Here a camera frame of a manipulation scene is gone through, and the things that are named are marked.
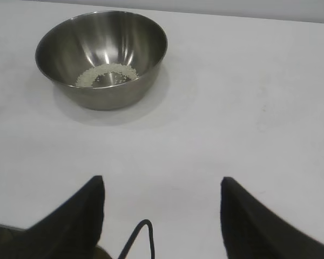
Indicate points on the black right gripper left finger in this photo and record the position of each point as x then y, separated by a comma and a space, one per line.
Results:
70, 229

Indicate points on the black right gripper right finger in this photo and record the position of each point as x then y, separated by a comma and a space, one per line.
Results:
259, 229

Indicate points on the white rice grains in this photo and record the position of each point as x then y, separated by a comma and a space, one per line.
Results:
87, 75

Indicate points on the stainless steel mixing bowl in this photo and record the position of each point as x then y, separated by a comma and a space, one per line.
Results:
97, 48

